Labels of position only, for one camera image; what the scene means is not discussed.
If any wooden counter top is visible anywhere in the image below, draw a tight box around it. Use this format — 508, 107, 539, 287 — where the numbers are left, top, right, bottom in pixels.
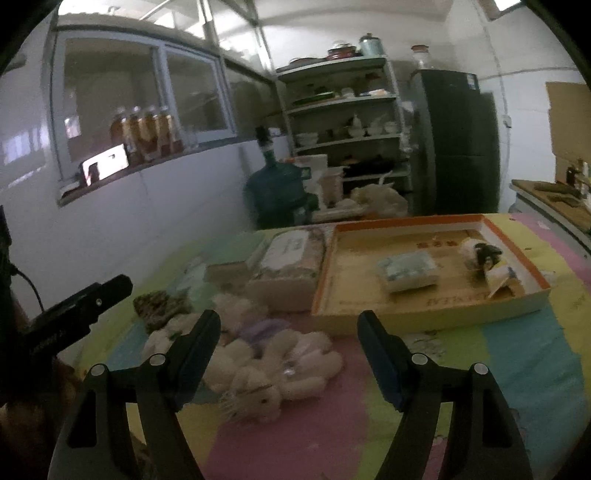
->
510, 179, 590, 233

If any colourful play mat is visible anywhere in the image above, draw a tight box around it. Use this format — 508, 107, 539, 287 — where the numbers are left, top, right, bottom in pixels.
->
48, 211, 591, 480

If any teal pot on shelf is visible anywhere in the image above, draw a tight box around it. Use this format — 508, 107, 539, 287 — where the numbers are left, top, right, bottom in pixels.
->
359, 33, 386, 56

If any orange-rimmed cardboard tray box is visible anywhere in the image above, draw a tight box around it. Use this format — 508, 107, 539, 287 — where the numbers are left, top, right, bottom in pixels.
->
311, 214, 551, 336

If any cardboard sheet on wall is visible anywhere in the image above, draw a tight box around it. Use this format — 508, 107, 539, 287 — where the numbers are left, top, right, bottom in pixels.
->
546, 82, 591, 183

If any phone on window sill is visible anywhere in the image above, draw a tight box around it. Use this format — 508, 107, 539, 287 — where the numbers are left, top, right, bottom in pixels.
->
81, 144, 129, 186

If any blue water jug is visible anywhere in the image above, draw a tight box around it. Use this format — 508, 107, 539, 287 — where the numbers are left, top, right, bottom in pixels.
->
245, 126, 318, 230

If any white plush bunny toy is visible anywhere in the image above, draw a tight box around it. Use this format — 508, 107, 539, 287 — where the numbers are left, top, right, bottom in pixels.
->
202, 329, 344, 422

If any green box stack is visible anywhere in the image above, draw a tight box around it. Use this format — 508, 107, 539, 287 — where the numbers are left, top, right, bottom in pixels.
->
204, 242, 266, 290

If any floral wet wipes pack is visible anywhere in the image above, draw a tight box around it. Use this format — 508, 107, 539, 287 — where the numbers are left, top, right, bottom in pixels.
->
245, 228, 325, 312

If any plastic bag on floor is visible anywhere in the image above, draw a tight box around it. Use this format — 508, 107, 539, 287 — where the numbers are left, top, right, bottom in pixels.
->
351, 184, 409, 218

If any metal storage shelf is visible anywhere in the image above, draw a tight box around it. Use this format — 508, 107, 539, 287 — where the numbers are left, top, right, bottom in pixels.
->
276, 55, 414, 214

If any green floral tissue pack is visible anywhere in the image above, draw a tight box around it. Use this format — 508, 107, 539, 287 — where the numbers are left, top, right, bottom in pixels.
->
377, 251, 440, 294

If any glass jar on fridge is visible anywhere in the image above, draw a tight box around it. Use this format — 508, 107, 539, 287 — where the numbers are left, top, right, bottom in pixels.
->
411, 44, 434, 70

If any black refrigerator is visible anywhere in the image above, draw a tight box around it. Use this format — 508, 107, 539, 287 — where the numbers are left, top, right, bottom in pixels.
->
410, 69, 500, 215

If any brown liquid bottle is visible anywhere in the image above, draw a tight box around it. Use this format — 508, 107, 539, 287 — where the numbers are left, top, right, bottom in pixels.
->
109, 107, 128, 152
156, 106, 182, 157
140, 105, 159, 162
129, 106, 144, 165

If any leopard print cloth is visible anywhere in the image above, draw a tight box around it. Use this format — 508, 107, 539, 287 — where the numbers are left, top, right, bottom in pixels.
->
132, 290, 192, 334

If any yellow white doll toy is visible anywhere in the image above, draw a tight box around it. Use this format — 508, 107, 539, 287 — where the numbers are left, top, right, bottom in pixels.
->
459, 238, 525, 299

